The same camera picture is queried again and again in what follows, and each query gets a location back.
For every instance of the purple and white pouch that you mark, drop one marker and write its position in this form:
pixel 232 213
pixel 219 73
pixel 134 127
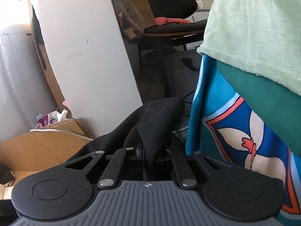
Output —
pixel 50 120

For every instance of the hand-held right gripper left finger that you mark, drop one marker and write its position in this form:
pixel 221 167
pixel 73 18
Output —
pixel 137 157

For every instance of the teal cartoon print blanket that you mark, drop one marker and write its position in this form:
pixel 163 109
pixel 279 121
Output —
pixel 211 98

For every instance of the light green fleece blanket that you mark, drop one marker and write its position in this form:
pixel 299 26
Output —
pixel 254 28

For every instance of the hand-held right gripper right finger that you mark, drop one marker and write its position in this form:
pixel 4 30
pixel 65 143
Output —
pixel 162 162

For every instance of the red flat item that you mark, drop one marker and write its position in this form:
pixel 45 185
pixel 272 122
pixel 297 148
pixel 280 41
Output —
pixel 164 20

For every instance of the black waffle knit garment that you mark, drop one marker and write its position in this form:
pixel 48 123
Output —
pixel 155 122

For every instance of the tall cardboard box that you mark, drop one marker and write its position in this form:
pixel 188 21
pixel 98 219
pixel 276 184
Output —
pixel 53 80

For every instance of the black office chair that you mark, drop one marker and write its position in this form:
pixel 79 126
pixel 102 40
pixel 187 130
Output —
pixel 169 2

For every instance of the white wall socket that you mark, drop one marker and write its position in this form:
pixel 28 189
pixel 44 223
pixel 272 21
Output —
pixel 199 4

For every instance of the flattened cardboard sheet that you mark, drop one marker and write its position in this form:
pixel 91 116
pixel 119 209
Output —
pixel 35 150

